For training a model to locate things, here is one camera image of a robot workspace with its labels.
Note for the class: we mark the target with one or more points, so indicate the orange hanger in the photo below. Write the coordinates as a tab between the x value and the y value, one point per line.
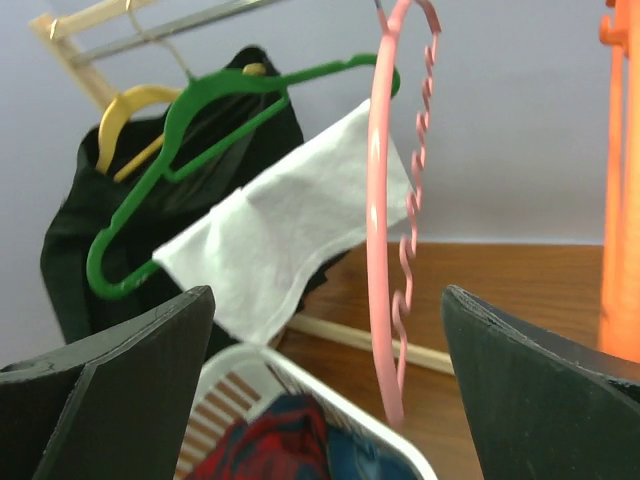
619	312

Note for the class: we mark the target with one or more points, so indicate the white plastic laundry basket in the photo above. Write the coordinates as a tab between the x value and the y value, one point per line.
241	381

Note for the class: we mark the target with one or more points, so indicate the white cloth garment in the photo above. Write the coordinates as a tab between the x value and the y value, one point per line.
259	247

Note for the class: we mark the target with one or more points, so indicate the green velvet hanger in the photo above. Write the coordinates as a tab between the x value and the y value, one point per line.
198	94

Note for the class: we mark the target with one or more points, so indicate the wooden clothes rack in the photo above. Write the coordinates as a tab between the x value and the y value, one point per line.
120	106

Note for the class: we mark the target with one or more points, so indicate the red plaid pleated skirt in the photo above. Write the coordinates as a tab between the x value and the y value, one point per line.
287	441

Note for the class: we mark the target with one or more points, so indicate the pink wavy hanger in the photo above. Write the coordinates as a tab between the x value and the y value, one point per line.
389	342

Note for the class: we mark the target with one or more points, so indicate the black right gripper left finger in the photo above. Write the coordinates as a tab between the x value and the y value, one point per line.
114	405

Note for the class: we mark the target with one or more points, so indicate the blue denim skirt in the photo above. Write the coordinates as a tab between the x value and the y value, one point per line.
353	457

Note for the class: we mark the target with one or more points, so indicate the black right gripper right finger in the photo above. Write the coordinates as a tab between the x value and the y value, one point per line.
539	405

